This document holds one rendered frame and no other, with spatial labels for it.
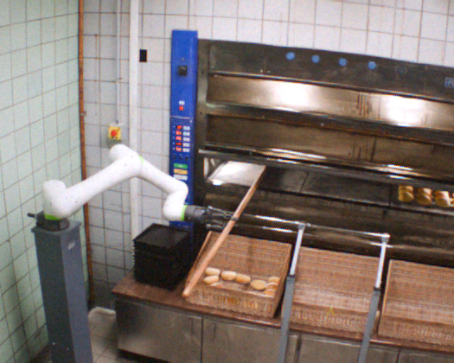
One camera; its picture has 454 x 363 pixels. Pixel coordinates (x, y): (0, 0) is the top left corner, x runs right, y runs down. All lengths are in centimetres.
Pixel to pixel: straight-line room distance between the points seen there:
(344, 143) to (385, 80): 46
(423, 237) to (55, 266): 220
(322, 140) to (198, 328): 137
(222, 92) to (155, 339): 162
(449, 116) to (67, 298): 240
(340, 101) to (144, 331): 189
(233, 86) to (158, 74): 49
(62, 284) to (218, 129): 135
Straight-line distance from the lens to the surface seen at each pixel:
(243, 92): 348
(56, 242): 305
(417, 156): 346
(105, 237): 421
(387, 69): 335
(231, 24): 344
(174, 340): 370
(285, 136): 349
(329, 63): 337
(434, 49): 333
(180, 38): 352
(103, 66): 381
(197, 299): 352
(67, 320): 329
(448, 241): 367
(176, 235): 370
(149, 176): 314
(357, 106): 338
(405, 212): 357
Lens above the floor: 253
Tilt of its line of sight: 21 degrees down
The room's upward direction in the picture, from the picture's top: 3 degrees clockwise
